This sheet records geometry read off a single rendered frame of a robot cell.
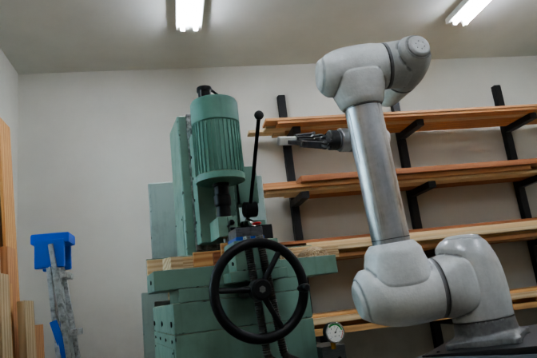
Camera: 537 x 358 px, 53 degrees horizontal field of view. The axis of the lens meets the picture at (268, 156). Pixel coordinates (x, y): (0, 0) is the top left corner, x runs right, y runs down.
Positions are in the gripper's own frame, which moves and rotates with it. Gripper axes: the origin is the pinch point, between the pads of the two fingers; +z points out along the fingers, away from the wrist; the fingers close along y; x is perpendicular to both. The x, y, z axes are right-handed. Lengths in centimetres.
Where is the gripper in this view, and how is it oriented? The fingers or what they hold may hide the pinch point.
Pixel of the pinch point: (287, 141)
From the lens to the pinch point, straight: 193.9
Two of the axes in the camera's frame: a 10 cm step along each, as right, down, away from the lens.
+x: 1.0, -9.3, -3.6
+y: -3.0, -3.8, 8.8
